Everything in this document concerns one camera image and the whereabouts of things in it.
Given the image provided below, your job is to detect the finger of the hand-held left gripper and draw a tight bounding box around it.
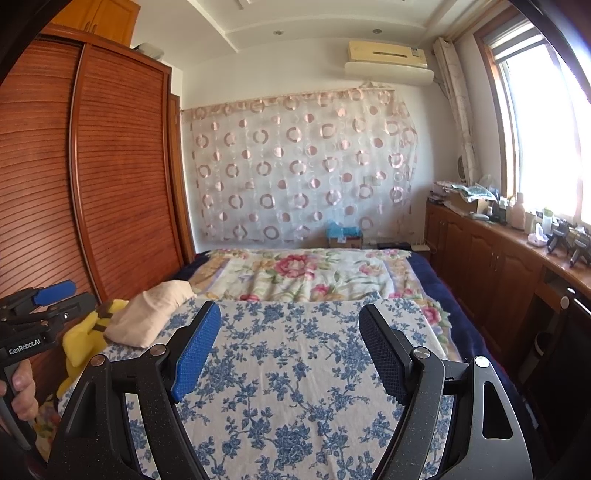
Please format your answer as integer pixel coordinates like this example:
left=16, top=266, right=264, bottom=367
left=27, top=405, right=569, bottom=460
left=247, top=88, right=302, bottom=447
left=32, top=281, right=77, bottom=306
left=55, top=294, right=97, bottom=319

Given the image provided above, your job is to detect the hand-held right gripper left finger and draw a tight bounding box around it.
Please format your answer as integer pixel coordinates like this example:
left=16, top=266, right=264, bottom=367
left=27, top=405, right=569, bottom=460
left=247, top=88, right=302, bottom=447
left=46, top=300, right=222, bottom=480

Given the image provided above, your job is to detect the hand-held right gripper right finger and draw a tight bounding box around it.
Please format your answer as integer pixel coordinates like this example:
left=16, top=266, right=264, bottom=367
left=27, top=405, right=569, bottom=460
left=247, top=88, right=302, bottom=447
left=358, top=304, right=539, bottom=480

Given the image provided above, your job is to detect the beige printed t-shirt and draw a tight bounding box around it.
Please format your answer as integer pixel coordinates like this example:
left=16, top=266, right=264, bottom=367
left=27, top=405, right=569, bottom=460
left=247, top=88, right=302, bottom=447
left=105, top=278, right=195, bottom=348

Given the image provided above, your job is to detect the person's left hand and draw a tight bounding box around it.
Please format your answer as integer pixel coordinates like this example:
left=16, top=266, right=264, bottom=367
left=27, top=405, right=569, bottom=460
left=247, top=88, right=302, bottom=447
left=0, top=357, right=40, bottom=422

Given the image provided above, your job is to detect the yellow plush toy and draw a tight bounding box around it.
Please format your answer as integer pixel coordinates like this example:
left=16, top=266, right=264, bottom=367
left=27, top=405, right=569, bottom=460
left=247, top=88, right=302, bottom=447
left=56, top=299, right=130, bottom=398

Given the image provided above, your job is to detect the colourful floral quilt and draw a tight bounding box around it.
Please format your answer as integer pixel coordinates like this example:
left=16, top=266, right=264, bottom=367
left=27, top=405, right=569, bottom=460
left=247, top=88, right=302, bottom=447
left=182, top=251, right=527, bottom=393

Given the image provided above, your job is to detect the blue floral bed sheet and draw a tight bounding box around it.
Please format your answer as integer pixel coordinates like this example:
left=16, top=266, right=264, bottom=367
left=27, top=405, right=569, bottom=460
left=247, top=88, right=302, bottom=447
left=99, top=298, right=458, bottom=480

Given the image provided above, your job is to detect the blue tissue box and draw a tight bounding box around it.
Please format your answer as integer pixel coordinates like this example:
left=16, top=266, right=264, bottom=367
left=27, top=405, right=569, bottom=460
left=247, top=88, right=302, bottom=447
left=325, top=222, right=363, bottom=250

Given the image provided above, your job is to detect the wooden louvered wardrobe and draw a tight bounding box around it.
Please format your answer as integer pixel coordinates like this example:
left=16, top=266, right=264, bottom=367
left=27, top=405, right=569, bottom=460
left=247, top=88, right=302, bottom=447
left=0, top=36, right=197, bottom=407

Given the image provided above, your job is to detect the long wooden cabinet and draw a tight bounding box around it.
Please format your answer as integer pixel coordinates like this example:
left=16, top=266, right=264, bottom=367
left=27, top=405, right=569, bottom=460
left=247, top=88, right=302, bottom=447
left=424, top=202, right=591, bottom=416

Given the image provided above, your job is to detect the pile of papers and bags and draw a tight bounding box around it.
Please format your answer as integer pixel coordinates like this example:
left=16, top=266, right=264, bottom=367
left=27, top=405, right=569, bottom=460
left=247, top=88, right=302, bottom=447
left=428, top=178, right=499, bottom=217

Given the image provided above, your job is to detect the white plastic bottle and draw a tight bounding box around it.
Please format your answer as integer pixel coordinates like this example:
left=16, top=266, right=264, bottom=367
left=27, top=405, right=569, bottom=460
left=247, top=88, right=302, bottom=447
left=510, top=193, right=527, bottom=230

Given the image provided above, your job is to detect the black mini tripod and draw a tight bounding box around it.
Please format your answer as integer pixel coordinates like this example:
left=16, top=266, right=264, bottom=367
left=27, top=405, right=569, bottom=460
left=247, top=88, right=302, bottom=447
left=568, top=226, right=591, bottom=267
left=547, top=220, right=571, bottom=254

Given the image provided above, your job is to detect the sheer circle-patterned curtain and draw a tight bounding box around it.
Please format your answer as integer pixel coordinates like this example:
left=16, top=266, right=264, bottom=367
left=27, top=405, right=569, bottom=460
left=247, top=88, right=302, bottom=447
left=181, top=90, right=419, bottom=245

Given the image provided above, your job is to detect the patterned window curtain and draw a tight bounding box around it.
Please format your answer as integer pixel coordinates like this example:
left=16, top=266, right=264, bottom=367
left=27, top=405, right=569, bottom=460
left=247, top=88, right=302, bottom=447
left=433, top=37, right=481, bottom=185

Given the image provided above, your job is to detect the wooden framed window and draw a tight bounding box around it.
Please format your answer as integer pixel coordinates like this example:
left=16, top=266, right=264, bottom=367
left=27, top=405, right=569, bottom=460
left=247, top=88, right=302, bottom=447
left=480, top=18, right=591, bottom=222

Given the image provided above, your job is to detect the wooden overhead cabinet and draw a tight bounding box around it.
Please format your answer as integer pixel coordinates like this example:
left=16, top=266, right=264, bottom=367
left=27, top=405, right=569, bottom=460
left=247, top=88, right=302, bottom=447
left=58, top=0, right=139, bottom=47

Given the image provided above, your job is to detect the cream wall air conditioner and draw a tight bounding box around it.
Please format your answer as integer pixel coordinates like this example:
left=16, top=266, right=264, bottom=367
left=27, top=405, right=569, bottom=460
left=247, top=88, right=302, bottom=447
left=344, top=41, right=435, bottom=84

